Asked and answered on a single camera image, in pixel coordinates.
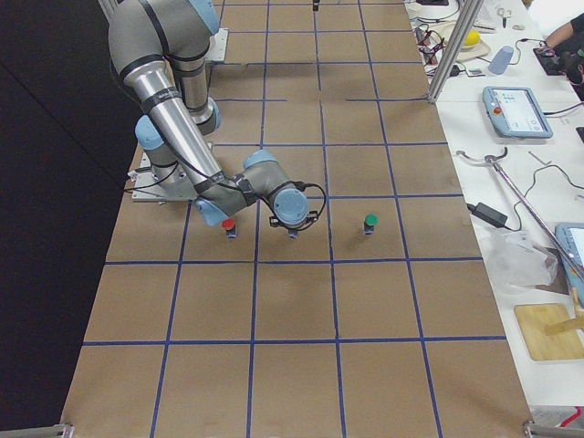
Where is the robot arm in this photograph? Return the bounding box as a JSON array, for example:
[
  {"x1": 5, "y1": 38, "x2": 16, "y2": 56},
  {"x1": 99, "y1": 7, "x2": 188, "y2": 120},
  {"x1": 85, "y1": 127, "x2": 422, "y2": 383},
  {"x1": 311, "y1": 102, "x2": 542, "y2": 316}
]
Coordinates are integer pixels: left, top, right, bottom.
[{"x1": 109, "y1": 1, "x2": 318, "y2": 230}]

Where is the person's forearm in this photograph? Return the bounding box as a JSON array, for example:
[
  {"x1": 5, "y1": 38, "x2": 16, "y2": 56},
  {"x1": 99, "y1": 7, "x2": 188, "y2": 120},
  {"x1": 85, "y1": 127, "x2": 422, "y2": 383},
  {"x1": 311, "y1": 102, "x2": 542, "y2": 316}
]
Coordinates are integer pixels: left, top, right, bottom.
[{"x1": 546, "y1": 14, "x2": 584, "y2": 47}]

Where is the green push button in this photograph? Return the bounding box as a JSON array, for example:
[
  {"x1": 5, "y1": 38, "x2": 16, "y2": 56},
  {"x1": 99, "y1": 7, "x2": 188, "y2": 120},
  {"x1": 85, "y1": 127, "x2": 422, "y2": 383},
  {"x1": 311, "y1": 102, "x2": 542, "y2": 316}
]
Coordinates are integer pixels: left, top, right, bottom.
[{"x1": 363, "y1": 214, "x2": 379, "y2": 235}]

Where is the red push button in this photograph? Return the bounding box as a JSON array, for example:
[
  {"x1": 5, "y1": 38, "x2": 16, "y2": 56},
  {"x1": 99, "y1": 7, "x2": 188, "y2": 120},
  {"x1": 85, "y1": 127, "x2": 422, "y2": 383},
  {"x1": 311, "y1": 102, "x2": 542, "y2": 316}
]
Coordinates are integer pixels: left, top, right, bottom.
[{"x1": 221, "y1": 218, "x2": 238, "y2": 239}]

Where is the yellow lemon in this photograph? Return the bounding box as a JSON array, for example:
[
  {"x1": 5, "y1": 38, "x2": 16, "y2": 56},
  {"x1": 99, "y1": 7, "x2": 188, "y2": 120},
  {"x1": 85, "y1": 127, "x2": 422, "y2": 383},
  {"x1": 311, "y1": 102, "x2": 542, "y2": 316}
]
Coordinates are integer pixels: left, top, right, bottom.
[{"x1": 463, "y1": 30, "x2": 481, "y2": 47}]

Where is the translucent blue plastic cup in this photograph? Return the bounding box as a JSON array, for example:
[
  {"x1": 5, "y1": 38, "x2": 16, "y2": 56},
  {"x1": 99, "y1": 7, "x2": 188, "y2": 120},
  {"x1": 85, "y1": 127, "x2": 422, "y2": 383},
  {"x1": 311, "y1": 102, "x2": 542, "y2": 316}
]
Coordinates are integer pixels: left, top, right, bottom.
[{"x1": 487, "y1": 46, "x2": 515, "y2": 76}]

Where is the blue teach pendant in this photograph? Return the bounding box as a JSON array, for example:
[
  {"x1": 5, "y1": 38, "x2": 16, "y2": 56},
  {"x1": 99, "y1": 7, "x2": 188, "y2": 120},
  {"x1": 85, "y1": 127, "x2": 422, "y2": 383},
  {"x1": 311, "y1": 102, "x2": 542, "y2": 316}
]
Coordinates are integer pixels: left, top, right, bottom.
[
  {"x1": 482, "y1": 87, "x2": 553, "y2": 139},
  {"x1": 555, "y1": 223, "x2": 584, "y2": 305}
]

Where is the metal rod with hook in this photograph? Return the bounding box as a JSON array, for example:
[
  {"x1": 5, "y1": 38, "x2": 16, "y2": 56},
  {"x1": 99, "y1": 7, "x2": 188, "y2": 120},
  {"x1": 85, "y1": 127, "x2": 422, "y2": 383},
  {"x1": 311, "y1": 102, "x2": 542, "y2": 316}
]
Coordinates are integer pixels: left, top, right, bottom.
[{"x1": 455, "y1": 147, "x2": 583, "y2": 280}]

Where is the black power adapter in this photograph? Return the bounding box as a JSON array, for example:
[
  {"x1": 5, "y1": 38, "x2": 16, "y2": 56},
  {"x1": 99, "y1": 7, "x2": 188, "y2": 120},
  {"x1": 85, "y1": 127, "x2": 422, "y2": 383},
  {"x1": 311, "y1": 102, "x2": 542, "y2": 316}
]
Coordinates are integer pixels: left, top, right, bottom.
[{"x1": 466, "y1": 203, "x2": 507, "y2": 228}]

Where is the clear plastic bag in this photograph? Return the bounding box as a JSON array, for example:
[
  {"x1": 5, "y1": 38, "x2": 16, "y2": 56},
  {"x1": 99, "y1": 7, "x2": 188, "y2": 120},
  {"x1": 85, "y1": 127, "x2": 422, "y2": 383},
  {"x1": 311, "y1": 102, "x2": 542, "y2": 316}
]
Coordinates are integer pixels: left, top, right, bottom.
[{"x1": 483, "y1": 229, "x2": 558, "y2": 287}]

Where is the wooden cutting board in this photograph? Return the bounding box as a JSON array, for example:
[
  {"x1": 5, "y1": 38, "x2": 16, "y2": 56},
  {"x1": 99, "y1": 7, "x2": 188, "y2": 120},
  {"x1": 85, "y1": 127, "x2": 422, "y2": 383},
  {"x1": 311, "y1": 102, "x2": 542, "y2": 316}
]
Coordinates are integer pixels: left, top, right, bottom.
[{"x1": 514, "y1": 304, "x2": 583, "y2": 361}]

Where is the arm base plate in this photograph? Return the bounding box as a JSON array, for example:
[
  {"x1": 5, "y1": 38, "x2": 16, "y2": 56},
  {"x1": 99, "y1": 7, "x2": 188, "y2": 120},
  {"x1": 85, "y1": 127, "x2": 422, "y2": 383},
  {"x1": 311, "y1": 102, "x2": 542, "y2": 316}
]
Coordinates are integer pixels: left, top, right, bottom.
[
  {"x1": 205, "y1": 27, "x2": 229, "y2": 64},
  {"x1": 132, "y1": 137, "x2": 197, "y2": 202}
]

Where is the aluminium frame post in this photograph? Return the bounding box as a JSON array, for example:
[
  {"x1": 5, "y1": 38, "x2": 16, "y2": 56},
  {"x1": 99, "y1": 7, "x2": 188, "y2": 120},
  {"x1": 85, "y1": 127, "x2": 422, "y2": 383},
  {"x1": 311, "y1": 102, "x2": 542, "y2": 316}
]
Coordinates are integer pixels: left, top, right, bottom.
[{"x1": 427, "y1": 0, "x2": 484, "y2": 104}]

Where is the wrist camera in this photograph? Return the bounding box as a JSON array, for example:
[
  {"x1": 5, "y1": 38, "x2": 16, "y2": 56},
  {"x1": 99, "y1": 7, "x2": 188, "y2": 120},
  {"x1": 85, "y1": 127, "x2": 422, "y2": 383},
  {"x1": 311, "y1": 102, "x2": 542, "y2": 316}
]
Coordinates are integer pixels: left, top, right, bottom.
[{"x1": 269, "y1": 211, "x2": 319, "y2": 231}]

